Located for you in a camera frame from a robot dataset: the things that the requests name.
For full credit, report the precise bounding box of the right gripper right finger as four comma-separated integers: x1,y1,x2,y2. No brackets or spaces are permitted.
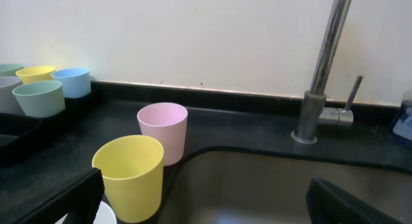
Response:
305,178,403,224

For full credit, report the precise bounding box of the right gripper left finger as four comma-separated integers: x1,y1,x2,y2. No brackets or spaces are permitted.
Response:
17,167,106,224

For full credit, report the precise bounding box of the yellow cup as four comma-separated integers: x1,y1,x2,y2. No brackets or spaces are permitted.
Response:
15,65,57,85
91,135,165,224

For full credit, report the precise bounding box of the pink cup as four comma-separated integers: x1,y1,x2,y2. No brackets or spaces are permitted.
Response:
136,102,189,167

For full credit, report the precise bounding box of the steel sink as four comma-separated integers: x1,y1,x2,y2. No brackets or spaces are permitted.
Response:
157,146,412,224

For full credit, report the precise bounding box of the black tray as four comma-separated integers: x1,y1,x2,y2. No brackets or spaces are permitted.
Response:
0,80,104,169

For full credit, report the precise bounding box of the steel tap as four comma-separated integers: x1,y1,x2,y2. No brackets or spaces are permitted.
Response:
290,0,364,145

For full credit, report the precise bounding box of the green cup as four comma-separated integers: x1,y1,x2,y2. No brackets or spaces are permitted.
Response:
12,80,66,118
0,63,25,77

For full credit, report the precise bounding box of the blue soap bottle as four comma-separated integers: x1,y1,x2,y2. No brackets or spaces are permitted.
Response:
384,89,412,151

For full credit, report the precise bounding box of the blue cup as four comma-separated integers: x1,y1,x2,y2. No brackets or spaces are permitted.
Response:
51,68,92,99

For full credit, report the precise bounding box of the grey cup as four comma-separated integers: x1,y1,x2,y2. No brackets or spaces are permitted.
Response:
0,76,25,116

